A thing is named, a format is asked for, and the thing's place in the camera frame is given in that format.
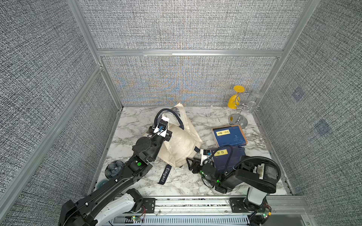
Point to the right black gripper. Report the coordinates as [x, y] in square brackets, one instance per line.
[195, 163]

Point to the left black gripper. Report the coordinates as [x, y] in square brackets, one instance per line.
[167, 137]

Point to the cream canvas tote bag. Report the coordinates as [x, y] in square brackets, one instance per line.
[185, 142]

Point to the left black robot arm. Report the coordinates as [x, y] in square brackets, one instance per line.
[87, 211]

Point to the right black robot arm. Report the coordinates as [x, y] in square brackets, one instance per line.
[260, 173]

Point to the blue book stack in bag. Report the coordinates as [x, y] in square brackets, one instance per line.
[221, 157]

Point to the dark round cup cluster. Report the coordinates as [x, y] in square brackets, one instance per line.
[114, 168]

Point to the teal ceramic cup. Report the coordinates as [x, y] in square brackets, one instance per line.
[101, 183]

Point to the yellow wine glass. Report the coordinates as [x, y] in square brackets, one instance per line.
[236, 99]

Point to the clear wine glass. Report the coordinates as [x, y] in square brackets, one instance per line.
[252, 101]

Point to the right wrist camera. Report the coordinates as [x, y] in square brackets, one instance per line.
[205, 153]

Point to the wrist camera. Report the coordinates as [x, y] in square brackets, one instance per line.
[205, 153]
[162, 127]

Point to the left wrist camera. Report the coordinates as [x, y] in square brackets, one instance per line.
[162, 127]

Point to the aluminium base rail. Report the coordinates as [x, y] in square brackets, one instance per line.
[281, 210]

